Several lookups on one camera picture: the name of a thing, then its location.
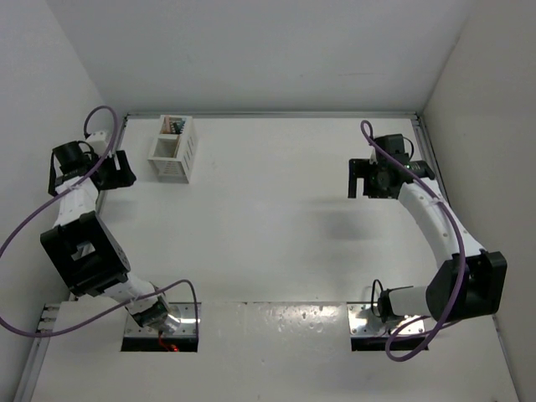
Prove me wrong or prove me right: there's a wooden tan stick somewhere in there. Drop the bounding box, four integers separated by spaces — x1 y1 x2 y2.
173 134 181 158

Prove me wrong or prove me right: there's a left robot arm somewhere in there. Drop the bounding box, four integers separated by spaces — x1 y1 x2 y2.
40 141 170 332

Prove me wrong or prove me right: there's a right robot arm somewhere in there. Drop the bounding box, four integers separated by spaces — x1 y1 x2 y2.
348 134 508 322

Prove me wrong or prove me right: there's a white slotted organizer box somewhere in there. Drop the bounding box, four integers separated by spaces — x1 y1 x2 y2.
147 115 198 183

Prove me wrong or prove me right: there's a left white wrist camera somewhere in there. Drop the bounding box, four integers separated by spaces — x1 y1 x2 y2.
85 130 111 157

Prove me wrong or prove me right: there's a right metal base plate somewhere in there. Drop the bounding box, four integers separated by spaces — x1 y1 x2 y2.
347 302 420 338

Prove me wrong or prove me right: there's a metal base plate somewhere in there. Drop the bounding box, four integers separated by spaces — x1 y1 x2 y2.
123 302 201 338
347 302 420 338

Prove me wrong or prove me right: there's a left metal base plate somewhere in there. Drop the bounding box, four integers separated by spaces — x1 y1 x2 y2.
123 302 201 338

